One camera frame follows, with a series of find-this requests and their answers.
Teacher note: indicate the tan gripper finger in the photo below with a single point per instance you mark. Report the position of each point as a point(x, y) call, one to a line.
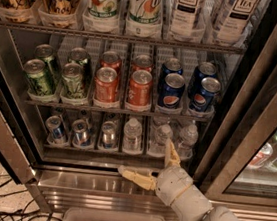
point(171, 156)
point(141, 177)

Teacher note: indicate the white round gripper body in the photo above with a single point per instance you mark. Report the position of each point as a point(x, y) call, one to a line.
point(173, 183)

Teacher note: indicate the clear water bottle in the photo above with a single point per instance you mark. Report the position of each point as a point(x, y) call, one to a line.
point(132, 139)
point(158, 140)
point(186, 140)

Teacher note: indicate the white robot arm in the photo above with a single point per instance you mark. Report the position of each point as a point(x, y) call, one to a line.
point(192, 205)

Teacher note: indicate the glass fridge door right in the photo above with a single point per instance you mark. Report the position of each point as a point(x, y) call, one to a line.
point(241, 162)

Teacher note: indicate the Teas Tea bottle left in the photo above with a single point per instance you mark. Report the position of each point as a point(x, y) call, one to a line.
point(187, 20)

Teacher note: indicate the teas tea bottle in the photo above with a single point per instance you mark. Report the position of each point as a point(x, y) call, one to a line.
point(229, 19)
point(187, 20)

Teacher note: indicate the steel fridge door left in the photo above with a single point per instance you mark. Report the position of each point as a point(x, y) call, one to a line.
point(1, 132)

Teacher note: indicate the Teas Tea bottle right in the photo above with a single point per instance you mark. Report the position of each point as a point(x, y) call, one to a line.
point(229, 19)

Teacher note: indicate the slim silver can right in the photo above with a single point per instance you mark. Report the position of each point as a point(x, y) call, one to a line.
point(109, 132)

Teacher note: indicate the blue Pepsi can front right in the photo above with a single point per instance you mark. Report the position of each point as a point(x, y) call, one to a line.
point(204, 94)

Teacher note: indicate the blue pepsi can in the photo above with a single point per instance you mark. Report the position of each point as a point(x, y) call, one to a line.
point(204, 94)
point(171, 91)
point(204, 69)
point(171, 65)

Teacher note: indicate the blue Pepsi can front left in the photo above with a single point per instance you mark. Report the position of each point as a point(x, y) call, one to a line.
point(171, 91)

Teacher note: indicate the orange can front right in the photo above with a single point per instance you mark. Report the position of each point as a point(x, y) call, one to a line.
point(139, 88)

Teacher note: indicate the orange can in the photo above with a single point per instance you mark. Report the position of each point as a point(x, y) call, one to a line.
point(112, 61)
point(106, 84)
point(142, 62)
point(139, 88)

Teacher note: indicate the slim blue can middle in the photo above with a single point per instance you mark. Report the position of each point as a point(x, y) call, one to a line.
point(81, 135)

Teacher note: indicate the slim blue can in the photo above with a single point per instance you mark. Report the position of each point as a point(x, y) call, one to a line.
point(57, 130)
point(81, 135)

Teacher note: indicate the blue Pepsi can back left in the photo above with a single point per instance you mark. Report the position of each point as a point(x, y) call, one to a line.
point(171, 65)

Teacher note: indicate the slim blue can left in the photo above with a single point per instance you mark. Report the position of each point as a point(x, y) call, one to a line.
point(57, 130)

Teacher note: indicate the blue Pepsi can back right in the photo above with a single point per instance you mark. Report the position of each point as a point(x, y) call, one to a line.
point(204, 69)

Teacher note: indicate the orange can front left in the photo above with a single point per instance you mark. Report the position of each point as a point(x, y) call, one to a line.
point(106, 84)

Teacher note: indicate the orange can back right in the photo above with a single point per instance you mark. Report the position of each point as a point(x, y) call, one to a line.
point(142, 62)

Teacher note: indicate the green can front right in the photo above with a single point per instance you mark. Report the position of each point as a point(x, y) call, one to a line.
point(73, 81)

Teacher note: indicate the green can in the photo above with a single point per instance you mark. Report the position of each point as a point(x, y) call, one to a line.
point(39, 78)
point(73, 81)
point(47, 54)
point(81, 56)

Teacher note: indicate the orange can back left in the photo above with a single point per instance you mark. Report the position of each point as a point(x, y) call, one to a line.
point(112, 61)

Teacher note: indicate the green can back right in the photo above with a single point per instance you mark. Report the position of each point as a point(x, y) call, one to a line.
point(81, 56)

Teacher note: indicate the green can front left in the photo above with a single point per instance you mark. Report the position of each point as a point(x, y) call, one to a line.
point(39, 78)

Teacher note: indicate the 7UP can right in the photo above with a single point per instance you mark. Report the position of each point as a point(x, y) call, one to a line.
point(144, 18)

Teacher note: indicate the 7up can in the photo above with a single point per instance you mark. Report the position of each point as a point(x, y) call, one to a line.
point(144, 18)
point(101, 15)

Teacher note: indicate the green can back left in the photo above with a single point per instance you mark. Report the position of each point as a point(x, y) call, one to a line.
point(47, 54)

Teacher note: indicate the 7UP can left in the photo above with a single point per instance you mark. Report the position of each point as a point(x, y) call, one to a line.
point(101, 15)

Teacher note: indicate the middle wire shelf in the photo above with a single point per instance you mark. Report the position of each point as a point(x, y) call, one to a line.
point(119, 110)

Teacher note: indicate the wire shelf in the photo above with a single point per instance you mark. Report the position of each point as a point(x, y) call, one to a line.
point(119, 110)
point(96, 152)
point(122, 38)

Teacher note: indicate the bottom wire shelf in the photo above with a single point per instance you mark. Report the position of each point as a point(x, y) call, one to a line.
point(96, 152)

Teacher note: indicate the top wire shelf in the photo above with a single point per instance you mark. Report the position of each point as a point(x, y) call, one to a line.
point(122, 38)

